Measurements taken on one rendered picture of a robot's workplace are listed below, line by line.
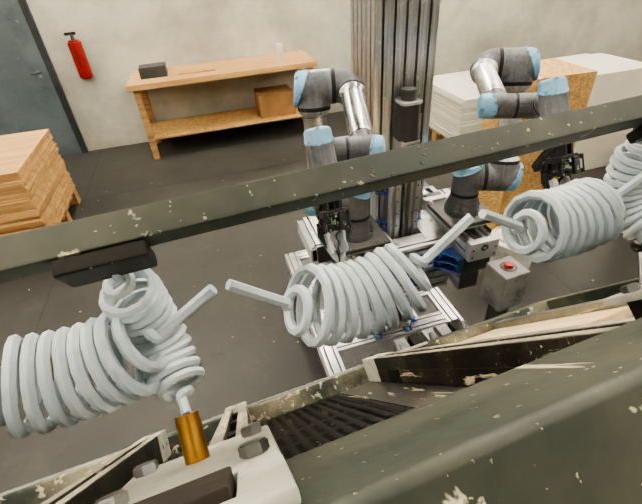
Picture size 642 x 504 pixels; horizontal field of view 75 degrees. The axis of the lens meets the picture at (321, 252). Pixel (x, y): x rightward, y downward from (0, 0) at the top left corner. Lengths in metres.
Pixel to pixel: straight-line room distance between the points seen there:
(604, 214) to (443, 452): 0.28
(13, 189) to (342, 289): 3.84
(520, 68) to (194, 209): 1.63
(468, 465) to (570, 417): 0.05
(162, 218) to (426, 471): 0.19
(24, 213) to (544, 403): 4.05
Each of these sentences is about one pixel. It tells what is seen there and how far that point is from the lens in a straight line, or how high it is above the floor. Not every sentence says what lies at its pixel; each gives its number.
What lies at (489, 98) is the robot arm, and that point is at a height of 1.61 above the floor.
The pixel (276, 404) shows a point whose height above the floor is 0.90.
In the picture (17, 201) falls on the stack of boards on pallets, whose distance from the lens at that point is 4.10.
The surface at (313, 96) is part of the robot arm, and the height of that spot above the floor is 1.61.
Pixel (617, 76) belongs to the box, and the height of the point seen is 0.91.
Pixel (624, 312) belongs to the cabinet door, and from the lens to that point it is 1.15.
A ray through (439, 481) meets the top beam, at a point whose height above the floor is 1.86.
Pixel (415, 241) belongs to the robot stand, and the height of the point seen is 0.95.
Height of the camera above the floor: 2.02
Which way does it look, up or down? 36 degrees down
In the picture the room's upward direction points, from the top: 4 degrees counter-clockwise
